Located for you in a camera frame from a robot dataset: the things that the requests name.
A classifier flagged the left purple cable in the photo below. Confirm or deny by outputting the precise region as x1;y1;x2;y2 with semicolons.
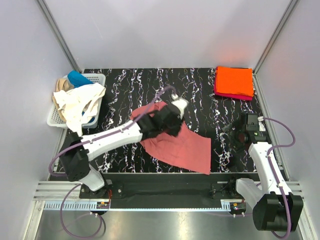
47;84;179;239

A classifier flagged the beige t-shirt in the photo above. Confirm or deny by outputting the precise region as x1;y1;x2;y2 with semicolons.
52;78;75;113

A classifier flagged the folded orange t-shirt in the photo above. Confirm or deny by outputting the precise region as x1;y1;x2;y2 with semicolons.
214;66;254;98

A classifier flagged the white t-shirt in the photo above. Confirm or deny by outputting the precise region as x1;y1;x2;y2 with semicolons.
53;83;106;137

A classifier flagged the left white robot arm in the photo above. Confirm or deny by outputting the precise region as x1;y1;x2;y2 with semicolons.
59;99;188;198

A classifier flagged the right aluminium frame post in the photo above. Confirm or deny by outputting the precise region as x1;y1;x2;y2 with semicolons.
253;0;300;75

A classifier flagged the left aluminium frame post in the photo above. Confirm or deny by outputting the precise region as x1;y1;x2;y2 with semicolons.
35;0;82;73

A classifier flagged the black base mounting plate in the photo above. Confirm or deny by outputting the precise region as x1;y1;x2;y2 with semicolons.
49;172;258;210

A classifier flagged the folded magenta t-shirt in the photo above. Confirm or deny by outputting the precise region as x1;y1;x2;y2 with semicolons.
213;74;253;101

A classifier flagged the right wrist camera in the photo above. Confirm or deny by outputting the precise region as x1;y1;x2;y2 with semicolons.
245;113;266;132

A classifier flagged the white slotted cable duct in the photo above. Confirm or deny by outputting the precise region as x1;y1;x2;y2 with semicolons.
43;201;247;211

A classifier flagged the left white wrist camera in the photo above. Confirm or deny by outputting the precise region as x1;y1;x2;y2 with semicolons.
171;93;189;119

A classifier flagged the white plastic laundry basket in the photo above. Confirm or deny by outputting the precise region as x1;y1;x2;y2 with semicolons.
46;73;106;129

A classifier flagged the aluminium frame post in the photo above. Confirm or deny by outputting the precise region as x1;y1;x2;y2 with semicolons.
253;0;300;75
35;0;82;73

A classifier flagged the blue t-shirt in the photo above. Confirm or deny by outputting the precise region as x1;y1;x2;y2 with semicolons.
67;70;93;88

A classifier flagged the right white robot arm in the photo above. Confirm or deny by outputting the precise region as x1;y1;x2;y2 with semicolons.
222;113;304;235

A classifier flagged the salmon pink t-shirt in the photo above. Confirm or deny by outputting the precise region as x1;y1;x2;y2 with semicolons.
130;100;212;175

